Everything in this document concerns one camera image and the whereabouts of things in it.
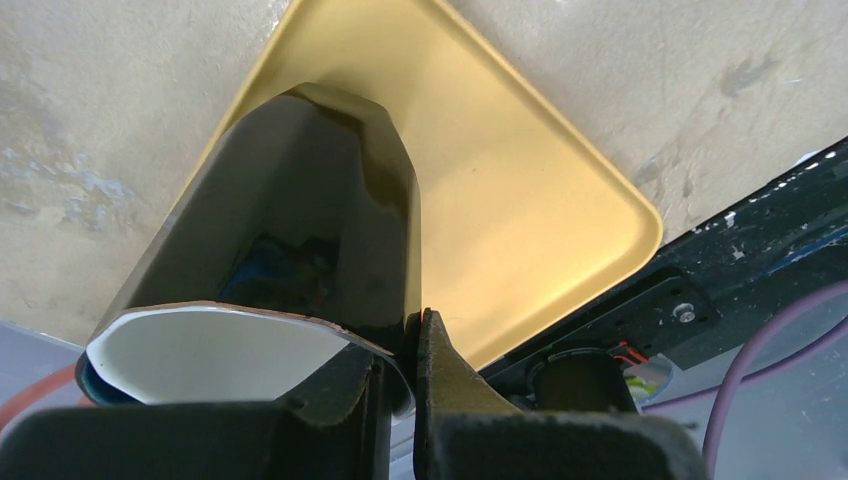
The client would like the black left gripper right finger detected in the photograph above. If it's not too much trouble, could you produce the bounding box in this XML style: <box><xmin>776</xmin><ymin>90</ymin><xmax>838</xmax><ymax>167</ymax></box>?
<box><xmin>413</xmin><ymin>309</ymin><xmax>709</xmax><ymax>479</ymax></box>

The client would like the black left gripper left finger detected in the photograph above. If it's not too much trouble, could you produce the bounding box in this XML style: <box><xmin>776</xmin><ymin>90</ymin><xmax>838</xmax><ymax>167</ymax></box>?
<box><xmin>1</xmin><ymin>346</ymin><xmax>385</xmax><ymax>479</ymax></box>

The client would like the black faceted mug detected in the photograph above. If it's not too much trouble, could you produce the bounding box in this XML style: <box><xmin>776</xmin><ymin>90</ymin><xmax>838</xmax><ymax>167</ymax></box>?
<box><xmin>76</xmin><ymin>83</ymin><xmax>422</xmax><ymax>417</ymax></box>

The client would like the yellow tray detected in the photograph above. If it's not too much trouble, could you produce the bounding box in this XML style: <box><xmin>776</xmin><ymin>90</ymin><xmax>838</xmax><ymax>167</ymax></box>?
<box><xmin>182</xmin><ymin>1</ymin><xmax>662</xmax><ymax>368</ymax></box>

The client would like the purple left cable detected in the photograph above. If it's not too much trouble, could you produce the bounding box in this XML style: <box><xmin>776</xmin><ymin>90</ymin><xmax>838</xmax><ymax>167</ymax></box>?
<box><xmin>642</xmin><ymin>281</ymin><xmax>848</xmax><ymax>478</ymax></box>

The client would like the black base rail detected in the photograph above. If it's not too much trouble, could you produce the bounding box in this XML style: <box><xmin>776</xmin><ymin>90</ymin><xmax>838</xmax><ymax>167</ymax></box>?
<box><xmin>482</xmin><ymin>141</ymin><xmax>847</xmax><ymax>399</ymax></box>

